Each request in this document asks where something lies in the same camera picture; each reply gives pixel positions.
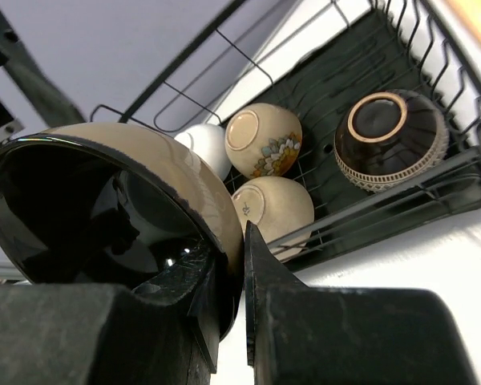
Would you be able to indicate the black plastic drip tray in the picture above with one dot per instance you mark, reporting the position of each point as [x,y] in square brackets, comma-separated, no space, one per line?
[391,45]

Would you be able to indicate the tan bowl dark rim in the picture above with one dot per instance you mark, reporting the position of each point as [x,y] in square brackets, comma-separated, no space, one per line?
[388,137]

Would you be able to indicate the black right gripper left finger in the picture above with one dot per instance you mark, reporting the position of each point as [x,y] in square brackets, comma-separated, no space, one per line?
[106,333]

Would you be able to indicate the pale blue white bowl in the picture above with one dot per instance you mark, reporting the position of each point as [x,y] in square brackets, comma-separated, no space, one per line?
[207,141]

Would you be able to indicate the black wire dish rack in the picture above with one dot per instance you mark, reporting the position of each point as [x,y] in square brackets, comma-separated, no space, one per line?
[203,80]

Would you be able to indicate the cream bowl brown base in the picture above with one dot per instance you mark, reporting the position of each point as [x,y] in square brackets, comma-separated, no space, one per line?
[276,205]

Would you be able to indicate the beige bowl black inside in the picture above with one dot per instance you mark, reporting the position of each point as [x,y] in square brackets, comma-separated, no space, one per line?
[114,203]

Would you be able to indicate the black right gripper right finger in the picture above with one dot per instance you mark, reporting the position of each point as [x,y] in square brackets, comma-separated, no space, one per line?
[298,334]

